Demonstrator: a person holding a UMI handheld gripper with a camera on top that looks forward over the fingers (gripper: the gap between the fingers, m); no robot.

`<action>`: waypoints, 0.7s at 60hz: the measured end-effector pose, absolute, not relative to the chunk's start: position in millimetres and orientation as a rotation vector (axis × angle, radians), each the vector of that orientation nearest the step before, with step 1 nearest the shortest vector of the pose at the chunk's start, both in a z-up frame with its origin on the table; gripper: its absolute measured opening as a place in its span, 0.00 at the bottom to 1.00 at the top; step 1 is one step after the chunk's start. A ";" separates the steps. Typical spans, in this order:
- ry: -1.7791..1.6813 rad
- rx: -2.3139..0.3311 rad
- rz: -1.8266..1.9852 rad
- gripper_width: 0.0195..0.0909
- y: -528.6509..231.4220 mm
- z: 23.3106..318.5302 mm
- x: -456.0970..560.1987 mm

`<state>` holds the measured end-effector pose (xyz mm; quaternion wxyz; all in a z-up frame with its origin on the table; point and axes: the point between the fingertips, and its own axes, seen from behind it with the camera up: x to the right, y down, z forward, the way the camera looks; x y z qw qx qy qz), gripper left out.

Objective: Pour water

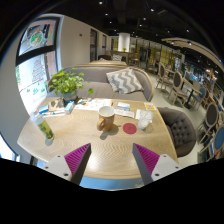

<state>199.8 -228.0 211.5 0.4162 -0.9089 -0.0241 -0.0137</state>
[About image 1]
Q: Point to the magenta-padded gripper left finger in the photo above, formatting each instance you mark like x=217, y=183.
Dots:
x=77, y=160

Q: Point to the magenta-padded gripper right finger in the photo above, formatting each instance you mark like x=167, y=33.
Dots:
x=146, y=160

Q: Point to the clear green-labelled drink bottle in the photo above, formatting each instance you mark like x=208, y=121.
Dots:
x=45, y=129

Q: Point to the flat round red coaster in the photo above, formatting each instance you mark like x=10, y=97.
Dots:
x=129, y=128

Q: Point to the clear plastic cup with straw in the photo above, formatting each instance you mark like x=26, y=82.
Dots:
x=144, y=120

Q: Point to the dark grey tufted armchair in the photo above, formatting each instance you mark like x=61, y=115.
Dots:
x=180, y=131

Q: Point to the brown mug with white inside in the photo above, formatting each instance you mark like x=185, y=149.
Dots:
x=106, y=119

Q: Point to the small light blue box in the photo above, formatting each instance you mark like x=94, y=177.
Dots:
x=69, y=107

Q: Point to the yellow square card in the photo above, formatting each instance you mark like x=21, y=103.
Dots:
x=149, y=106

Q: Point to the blue and white cards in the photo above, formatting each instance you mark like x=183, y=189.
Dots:
x=50, y=110

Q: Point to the thick printed menu board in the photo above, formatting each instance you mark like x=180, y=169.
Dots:
x=93, y=104

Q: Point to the grey curved sofa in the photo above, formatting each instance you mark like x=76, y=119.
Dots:
x=96, y=87

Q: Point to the green potted plant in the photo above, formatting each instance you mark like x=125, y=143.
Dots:
x=66, y=83

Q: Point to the grey zigzag pillow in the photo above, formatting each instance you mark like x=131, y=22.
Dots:
x=124, y=81

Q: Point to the group of dining chairs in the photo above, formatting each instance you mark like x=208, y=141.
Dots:
x=178, y=83

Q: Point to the white round pillar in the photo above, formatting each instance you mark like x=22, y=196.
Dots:
x=124, y=41

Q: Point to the black-framed food poster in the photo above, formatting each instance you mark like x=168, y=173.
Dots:
x=37, y=36

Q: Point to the group of ceiling lights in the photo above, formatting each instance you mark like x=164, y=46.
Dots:
x=144, y=25

